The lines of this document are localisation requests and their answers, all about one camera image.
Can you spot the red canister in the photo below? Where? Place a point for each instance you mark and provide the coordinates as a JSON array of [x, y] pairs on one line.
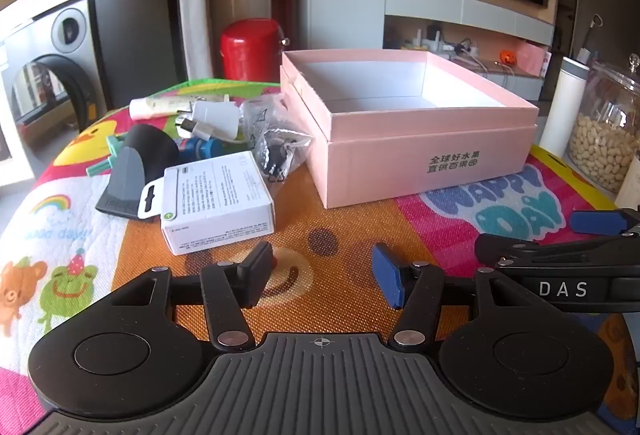
[[250, 50]]

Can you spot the teal plastic piece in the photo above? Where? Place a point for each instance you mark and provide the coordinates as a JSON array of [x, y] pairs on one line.
[[112, 147]]

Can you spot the clear plastic bag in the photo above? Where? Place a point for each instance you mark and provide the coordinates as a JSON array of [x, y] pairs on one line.
[[272, 135]]

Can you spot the cream tube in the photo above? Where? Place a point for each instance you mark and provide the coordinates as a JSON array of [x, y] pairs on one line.
[[160, 106]]

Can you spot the white power strip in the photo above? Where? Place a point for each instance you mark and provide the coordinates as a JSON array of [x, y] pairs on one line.
[[460, 49]]

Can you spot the hanging metal utensil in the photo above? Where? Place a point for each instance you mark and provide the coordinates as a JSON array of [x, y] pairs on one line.
[[596, 30]]

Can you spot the grey television cabinet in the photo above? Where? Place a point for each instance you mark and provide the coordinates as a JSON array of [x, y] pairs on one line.
[[450, 7]]

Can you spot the colourful cartoon mat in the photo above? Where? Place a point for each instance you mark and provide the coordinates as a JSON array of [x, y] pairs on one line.
[[350, 235]]

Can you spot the glass jar of nuts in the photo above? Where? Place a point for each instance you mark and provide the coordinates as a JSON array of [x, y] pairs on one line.
[[607, 135]]

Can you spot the blue plastic item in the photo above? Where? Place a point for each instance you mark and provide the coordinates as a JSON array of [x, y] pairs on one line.
[[200, 149]]

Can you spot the washing machine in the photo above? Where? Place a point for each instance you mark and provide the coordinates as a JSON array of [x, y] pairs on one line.
[[50, 65]]

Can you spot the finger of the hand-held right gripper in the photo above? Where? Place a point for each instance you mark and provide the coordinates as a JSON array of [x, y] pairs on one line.
[[595, 222], [505, 247]]

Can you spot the white bottle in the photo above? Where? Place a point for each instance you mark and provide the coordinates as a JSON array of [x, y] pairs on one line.
[[562, 110]]

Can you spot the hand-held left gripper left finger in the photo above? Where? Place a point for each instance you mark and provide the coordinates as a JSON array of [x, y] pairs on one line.
[[256, 272]]

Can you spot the pink cardboard box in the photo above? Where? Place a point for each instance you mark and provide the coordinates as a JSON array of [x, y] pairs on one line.
[[400, 150]]

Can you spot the pink shelf box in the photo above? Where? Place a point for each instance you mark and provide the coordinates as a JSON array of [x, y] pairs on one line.
[[532, 57]]

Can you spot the orange pumpkin toy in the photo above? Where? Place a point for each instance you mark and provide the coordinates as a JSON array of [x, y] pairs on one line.
[[508, 57]]

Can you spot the white wall charger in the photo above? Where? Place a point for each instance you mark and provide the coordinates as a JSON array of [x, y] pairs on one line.
[[219, 114]]

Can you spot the white small carton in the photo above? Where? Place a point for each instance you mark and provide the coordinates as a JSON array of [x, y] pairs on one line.
[[220, 205]]

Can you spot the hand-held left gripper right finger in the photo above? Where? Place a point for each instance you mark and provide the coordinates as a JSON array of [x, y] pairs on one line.
[[387, 277]]

